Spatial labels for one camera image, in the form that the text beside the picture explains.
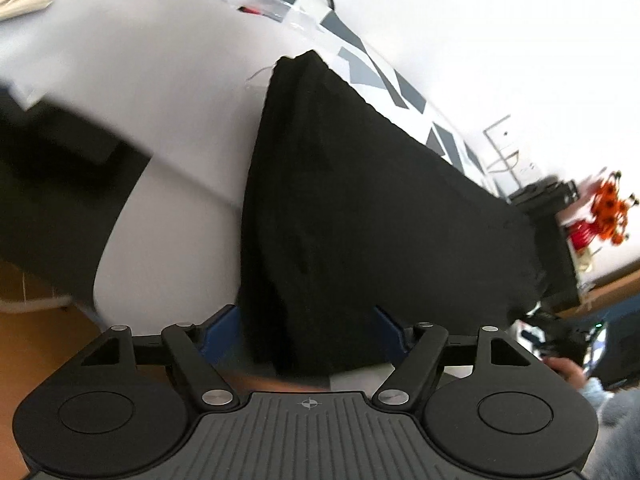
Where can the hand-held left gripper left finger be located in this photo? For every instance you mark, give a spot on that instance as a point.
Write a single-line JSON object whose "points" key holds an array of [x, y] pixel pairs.
{"points": [[222, 334]]}

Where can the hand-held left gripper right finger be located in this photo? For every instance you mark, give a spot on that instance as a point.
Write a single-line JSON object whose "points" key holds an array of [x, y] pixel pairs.
{"points": [[392, 335]]}

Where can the black garment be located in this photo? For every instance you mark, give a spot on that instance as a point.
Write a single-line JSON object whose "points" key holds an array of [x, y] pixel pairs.
{"points": [[360, 210]]}

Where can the person's right hand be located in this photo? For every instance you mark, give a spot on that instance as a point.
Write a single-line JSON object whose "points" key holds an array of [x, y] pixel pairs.
{"points": [[567, 371]]}

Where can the black cabinet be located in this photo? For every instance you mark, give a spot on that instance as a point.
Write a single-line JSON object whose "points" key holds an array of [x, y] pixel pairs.
{"points": [[555, 260]]}

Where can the orange flowers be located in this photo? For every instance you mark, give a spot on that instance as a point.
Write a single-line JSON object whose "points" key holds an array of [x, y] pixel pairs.
{"points": [[610, 205]]}

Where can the white grey geometric blanket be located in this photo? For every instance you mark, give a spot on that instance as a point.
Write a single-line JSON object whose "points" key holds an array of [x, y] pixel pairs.
{"points": [[360, 67]]}

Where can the white foam sheet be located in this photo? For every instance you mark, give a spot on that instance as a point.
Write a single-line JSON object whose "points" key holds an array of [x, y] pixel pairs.
{"points": [[125, 60]]}

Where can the white wall socket panel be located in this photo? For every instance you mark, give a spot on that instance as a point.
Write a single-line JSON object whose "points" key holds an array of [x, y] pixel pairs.
{"points": [[505, 142]]}

